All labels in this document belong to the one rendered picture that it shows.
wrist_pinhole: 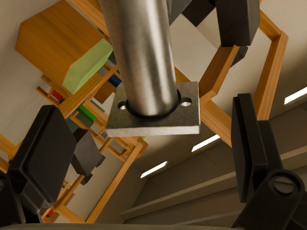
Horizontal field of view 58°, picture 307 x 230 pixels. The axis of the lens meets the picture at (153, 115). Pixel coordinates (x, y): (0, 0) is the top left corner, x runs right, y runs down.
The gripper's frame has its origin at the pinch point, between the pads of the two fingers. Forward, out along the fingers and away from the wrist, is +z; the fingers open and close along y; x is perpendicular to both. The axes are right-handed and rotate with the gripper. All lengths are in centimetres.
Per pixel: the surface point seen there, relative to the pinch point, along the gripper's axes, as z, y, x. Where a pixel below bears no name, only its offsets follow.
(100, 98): 398, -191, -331
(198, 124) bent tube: 1.8, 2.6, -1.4
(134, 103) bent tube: 2.5, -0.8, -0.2
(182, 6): 7.3, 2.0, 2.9
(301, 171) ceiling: 301, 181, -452
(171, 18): 7.3, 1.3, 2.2
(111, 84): 420, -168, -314
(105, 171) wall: 610, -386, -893
